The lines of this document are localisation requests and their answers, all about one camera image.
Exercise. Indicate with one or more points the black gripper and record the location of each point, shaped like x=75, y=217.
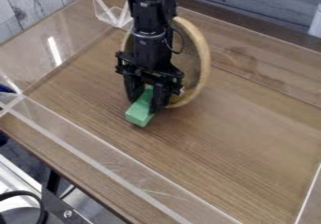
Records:
x=165, y=78

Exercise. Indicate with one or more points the green rectangular block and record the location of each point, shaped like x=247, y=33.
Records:
x=138, y=114

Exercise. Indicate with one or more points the brown wooden bowl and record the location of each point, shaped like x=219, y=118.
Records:
x=193, y=61

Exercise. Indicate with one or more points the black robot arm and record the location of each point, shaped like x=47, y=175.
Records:
x=146, y=65

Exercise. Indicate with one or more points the black metal table leg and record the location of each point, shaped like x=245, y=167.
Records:
x=54, y=182

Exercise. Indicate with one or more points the grey metal clamp plate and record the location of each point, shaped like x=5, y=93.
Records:
x=61, y=213

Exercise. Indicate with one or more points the clear acrylic corner bracket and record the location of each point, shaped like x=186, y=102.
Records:
x=116, y=16

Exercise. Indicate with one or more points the clear acrylic front wall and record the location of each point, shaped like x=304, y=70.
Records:
x=102, y=149

